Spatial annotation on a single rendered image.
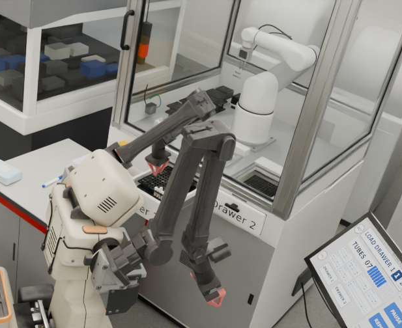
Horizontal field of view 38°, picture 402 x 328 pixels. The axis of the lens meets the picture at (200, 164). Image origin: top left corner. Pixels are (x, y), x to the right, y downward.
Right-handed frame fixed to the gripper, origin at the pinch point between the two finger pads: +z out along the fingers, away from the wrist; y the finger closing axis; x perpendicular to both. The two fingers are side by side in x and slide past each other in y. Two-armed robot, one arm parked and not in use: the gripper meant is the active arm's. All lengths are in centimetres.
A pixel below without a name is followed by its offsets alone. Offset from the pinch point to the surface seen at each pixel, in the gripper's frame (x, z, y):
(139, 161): 26.1, 16.8, 16.8
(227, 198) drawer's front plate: -26.6, 10.4, 17.5
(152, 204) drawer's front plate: -8.5, 5.8, -12.3
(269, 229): -49, 16, 19
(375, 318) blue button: -109, -8, -17
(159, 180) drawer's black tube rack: 2.9, 9.3, 5.5
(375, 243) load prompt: -95, -15, 9
